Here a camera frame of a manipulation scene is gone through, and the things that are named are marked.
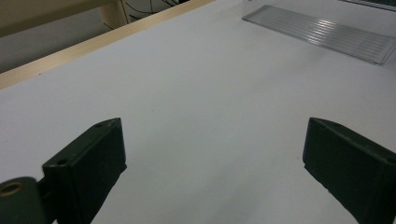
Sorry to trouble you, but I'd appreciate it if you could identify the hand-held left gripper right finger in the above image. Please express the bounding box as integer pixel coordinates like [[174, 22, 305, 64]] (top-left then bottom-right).
[[303, 117, 396, 224]]

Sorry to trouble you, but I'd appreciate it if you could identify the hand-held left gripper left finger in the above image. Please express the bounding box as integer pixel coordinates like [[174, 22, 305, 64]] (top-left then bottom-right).
[[41, 117, 128, 224]]

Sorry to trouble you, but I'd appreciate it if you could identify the wooden table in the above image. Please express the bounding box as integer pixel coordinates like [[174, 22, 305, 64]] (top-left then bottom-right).
[[0, 0, 217, 91]]

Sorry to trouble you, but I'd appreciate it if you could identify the clear plastic box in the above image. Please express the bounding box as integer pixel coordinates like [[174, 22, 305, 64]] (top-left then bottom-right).
[[241, 0, 396, 66]]

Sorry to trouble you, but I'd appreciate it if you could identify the beige wooden post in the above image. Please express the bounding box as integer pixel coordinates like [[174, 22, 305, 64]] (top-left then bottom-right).
[[98, 0, 129, 31]]

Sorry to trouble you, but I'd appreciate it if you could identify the black floor cable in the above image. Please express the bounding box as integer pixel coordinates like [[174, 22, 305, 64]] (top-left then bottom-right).
[[123, 0, 190, 23]]

